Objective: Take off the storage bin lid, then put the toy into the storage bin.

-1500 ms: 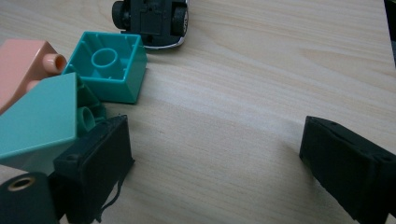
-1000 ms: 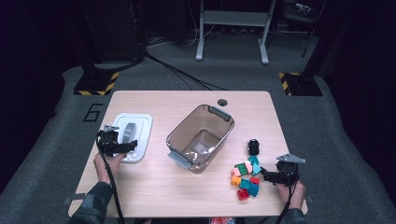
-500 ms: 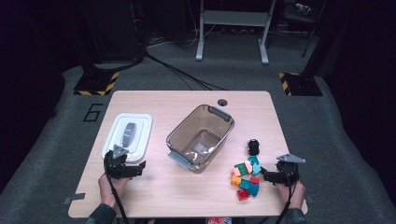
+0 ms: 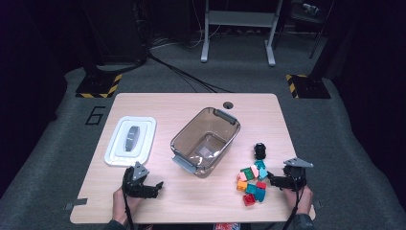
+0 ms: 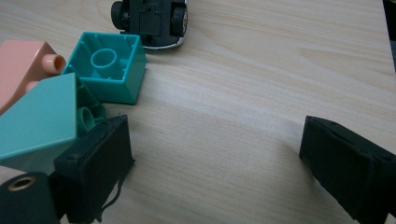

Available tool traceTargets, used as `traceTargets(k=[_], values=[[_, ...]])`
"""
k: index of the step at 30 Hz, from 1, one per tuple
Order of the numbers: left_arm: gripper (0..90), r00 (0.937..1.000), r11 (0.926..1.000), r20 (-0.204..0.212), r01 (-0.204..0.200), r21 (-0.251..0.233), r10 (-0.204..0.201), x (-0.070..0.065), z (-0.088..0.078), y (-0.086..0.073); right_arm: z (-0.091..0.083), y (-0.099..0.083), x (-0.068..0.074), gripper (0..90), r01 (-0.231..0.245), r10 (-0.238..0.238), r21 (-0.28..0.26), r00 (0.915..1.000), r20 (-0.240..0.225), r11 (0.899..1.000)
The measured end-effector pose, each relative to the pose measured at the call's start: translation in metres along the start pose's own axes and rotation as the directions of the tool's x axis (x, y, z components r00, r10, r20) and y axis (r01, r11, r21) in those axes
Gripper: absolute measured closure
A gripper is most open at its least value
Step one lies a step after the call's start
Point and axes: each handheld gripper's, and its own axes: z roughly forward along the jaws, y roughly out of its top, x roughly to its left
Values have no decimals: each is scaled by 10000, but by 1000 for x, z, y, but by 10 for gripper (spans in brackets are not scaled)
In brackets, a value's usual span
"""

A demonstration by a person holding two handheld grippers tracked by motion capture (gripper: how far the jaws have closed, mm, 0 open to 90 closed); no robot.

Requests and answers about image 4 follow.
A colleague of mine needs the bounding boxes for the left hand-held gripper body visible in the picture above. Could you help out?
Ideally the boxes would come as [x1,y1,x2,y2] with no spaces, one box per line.
[122,161,151,197]

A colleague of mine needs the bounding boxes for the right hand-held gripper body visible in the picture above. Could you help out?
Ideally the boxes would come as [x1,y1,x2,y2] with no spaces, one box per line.
[282,157,314,192]

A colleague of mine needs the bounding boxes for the blue toy brick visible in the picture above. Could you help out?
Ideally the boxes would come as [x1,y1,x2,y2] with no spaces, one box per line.
[254,187,267,203]

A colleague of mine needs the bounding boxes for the green toy brick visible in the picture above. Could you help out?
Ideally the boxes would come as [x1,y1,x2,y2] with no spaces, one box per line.
[239,167,256,181]

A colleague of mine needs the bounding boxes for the clear brown plastic storage box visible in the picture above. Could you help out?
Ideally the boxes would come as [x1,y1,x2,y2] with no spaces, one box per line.
[169,106,242,179]

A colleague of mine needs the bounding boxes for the person's right hand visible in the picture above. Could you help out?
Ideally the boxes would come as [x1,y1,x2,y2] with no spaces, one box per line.
[282,185,314,216]

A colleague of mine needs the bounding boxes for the person's left hand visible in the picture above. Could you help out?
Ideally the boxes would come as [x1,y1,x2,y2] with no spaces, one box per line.
[112,186,143,226]

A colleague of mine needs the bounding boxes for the white plastic box lid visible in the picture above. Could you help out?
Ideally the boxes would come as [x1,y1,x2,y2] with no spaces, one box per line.
[103,115,158,168]

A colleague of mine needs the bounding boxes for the red patterned clothing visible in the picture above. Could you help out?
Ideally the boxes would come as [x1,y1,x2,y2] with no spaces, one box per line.
[214,222,241,230]

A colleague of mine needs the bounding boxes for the grey tape strip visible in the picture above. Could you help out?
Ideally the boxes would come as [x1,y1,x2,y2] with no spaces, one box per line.
[63,197,88,211]

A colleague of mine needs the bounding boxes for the dark curtain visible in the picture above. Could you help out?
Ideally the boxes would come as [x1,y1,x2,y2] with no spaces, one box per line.
[328,0,406,167]
[0,0,84,193]

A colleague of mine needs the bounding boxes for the black cabinet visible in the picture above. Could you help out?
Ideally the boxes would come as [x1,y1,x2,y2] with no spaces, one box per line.
[80,0,151,66]

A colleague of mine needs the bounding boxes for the dark side table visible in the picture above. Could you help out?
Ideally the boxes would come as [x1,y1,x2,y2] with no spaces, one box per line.
[281,0,333,60]

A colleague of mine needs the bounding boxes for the grey metal stand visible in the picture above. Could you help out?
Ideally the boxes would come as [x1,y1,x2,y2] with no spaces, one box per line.
[200,0,284,67]

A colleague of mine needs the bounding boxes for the grey device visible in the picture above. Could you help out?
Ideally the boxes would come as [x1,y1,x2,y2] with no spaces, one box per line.
[301,2,320,16]

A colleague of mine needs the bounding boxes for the black hazard-striped base plate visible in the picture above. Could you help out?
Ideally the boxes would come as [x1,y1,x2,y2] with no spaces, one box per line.
[285,74,332,100]
[75,73,124,100]

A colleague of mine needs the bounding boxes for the black floor cable bundle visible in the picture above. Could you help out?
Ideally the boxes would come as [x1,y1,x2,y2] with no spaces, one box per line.
[147,52,236,94]

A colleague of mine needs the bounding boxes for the white floor cables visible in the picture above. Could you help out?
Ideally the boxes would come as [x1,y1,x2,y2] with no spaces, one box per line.
[149,18,224,50]

